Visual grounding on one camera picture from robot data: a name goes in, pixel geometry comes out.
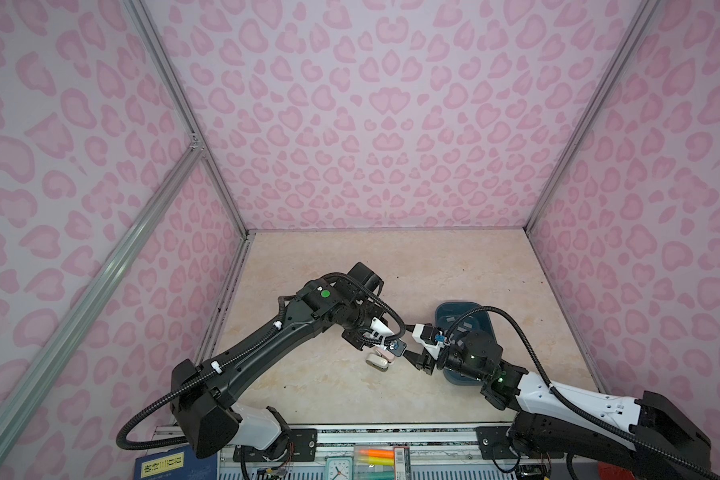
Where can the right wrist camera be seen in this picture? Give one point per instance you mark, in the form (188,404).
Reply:
(431,337)

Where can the blue book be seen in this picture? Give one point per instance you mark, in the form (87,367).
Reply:
(179,463)

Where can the white mini stapler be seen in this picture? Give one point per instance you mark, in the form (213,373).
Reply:
(377,362)

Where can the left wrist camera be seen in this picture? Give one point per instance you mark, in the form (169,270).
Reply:
(380,335)

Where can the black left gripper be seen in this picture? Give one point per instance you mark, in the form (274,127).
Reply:
(358,338)

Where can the highlighter pen set box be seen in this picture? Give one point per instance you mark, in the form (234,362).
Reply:
(382,463)

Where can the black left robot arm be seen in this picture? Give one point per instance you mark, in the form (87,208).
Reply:
(205,399)

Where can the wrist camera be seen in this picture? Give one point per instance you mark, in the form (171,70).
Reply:
(380,335)
(431,337)

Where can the teal plastic tray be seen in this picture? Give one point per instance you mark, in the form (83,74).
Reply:
(446,314)

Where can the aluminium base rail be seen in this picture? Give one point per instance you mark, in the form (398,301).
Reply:
(436,450)

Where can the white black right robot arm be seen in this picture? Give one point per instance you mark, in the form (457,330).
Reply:
(649,436)

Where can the teal alarm clock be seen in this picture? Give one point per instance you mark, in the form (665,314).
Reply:
(338,468)

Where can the pink mini stapler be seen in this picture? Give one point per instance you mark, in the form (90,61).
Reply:
(386,354)

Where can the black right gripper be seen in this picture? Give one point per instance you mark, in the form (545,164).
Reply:
(420,363)

